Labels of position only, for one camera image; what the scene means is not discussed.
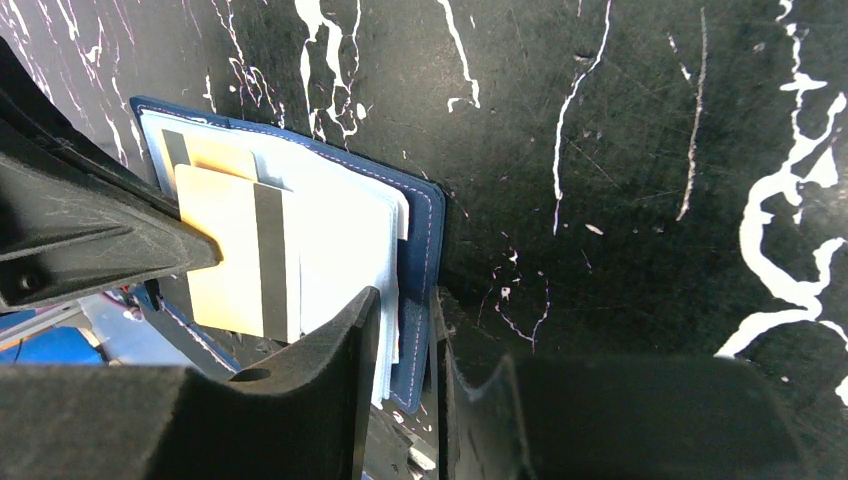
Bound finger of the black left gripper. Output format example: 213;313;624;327
1;42;220;312

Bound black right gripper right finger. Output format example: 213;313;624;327
430;288;805;479

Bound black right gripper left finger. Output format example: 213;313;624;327
1;287;380;479

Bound gold credit card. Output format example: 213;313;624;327
175;165;300;343
160;129;258;191

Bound blue leather card holder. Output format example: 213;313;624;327
130;97;445;414

